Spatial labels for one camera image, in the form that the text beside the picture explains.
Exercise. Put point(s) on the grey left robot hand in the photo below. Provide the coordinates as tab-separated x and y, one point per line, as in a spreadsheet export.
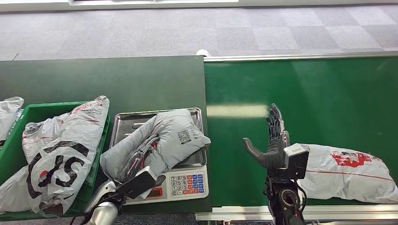
135	161

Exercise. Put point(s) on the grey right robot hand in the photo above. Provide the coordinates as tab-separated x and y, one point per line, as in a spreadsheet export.
275	155

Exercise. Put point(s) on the grey mailer package red print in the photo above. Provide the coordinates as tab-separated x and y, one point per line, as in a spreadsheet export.
177	130

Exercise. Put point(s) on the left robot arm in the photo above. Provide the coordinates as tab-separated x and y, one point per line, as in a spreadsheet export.
104	214

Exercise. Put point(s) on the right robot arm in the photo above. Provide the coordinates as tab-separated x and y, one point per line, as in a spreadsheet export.
284	202

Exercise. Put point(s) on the white mailer package black letters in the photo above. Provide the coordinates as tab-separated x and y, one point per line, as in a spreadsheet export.
71	139

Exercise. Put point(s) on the white mailer package red emblem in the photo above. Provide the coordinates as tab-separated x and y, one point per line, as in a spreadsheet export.
342	180

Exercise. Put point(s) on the green conveyor belt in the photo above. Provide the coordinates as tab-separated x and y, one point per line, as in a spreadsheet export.
311	93

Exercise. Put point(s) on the white mailer package red line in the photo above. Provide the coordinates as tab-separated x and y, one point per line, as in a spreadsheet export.
40	133

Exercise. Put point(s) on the plain white mailer package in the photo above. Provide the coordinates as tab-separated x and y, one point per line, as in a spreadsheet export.
9	111

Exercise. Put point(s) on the electronic scale with keypad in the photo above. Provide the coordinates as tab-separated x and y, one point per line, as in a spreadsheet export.
189	186

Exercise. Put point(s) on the green plastic bin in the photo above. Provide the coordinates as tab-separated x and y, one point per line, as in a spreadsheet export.
37	108

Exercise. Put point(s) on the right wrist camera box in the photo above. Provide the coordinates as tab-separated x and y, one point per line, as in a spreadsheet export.
297	161

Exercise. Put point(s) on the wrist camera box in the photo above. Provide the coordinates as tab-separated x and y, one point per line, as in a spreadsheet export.
140	184
297	161

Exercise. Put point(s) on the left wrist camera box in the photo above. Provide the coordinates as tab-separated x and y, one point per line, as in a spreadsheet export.
140	184

